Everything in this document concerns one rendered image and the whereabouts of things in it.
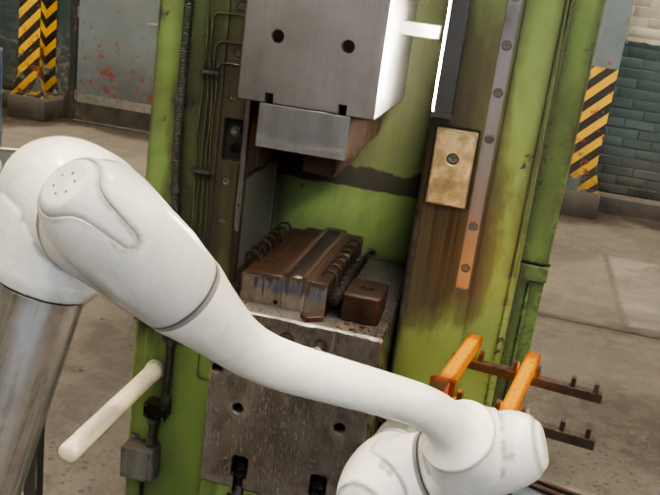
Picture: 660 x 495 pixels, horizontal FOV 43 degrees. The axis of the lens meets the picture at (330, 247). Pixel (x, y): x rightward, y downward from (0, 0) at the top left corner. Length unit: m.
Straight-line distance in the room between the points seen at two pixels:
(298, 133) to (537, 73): 0.52
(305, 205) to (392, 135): 0.31
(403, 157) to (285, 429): 0.78
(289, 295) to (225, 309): 1.00
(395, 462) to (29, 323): 0.51
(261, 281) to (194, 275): 1.05
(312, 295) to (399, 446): 0.75
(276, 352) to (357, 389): 0.11
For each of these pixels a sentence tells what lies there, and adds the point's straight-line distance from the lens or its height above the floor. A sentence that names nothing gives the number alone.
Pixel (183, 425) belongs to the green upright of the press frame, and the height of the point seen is 0.48.
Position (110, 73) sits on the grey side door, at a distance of 8.73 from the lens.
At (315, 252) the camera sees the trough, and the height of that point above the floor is 0.99.
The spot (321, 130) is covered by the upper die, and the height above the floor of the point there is 1.33.
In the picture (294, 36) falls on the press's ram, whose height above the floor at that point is 1.51.
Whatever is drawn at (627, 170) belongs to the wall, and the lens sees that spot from 7.86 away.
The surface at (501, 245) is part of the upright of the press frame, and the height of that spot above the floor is 1.11.
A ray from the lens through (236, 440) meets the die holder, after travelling 2.02.
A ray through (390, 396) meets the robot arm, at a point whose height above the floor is 1.16.
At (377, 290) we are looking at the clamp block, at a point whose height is 0.98.
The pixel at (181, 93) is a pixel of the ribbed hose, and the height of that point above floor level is 1.34.
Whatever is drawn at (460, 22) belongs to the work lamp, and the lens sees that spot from 1.84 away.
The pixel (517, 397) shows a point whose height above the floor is 0.92.
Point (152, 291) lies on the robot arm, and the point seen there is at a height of 1.31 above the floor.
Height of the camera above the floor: 1.62
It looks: 17 degrees down
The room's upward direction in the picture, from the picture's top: 8 degrees clockwise
